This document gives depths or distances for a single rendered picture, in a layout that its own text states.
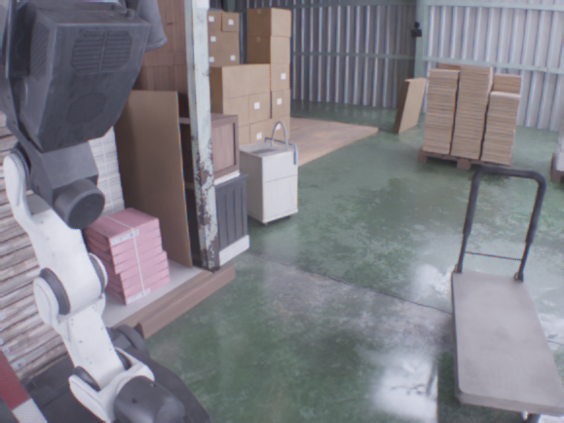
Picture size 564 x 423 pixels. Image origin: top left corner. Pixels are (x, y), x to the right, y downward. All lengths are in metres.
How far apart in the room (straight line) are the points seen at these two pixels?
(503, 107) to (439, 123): 0.74
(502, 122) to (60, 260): 4.40
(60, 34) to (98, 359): 0.93
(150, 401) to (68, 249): 0.47
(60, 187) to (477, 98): 4.35
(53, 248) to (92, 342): 0.33
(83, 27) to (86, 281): 0.68
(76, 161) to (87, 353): 0.59
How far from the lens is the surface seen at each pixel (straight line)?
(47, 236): 1.11
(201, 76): 1.97
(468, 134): 4.81
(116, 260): 1.90
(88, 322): 1.27
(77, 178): 0.96
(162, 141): 2.09
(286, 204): 2.94
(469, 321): 1.79
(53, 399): 1.55
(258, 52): 5.11
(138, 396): 1.20
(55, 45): 0.73
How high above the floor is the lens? 1.22
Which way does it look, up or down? 23 degrees down
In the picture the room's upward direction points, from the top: straight up
